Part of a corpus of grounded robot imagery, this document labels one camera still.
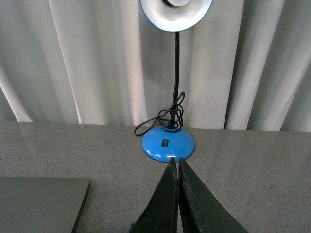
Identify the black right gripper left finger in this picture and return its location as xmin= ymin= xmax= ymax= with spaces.
xmin=129 ymin=157 xmax=179 ymax=233

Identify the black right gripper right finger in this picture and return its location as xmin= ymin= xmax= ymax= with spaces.
xmin=179 ymin=158 xmax=247 ymax=233

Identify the grey laptop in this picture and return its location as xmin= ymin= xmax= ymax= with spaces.
xmin=0 ymin=177 xmax=90 ymax=233

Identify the white curtain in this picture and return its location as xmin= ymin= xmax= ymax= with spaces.
xmin=0 ymin=0 xmax=311 ymax=131

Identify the blue desk lamp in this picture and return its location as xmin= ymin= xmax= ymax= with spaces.
xmin=140 ymin=0 xmax=212 ymax=163

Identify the black lamp power cable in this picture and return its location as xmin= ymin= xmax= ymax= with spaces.
xmin=134 ymin=91 xmax=186 ymax=137

